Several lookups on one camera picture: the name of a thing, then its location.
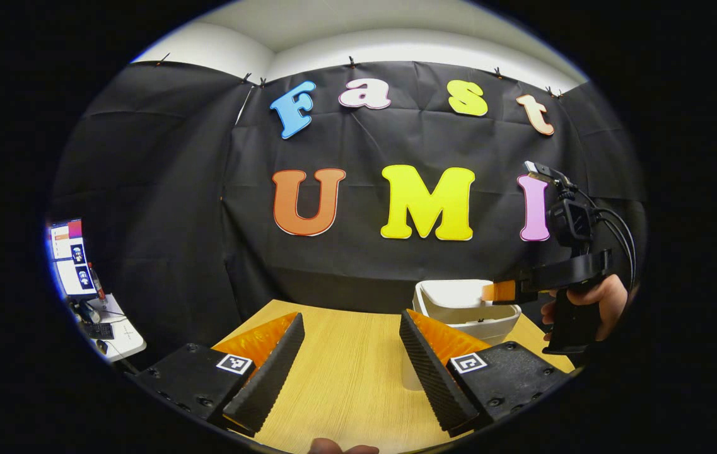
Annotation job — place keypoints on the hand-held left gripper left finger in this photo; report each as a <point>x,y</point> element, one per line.
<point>270,378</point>

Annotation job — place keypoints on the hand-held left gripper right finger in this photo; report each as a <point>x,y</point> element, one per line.
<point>434,378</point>

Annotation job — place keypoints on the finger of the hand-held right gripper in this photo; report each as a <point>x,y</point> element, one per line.
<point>500,291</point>

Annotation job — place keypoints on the white desktop garbage bin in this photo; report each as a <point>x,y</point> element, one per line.
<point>453,302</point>

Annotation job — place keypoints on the wooden desktop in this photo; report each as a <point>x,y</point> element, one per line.
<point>352,378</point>

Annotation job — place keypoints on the white side table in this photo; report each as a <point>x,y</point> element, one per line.
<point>125,340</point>

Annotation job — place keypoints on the black keyboard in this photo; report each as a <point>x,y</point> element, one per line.
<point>98,331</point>

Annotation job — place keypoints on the computer monitor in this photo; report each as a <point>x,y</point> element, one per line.
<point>71,258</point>

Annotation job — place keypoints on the row of black cloth clips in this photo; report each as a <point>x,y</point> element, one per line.
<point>352,61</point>

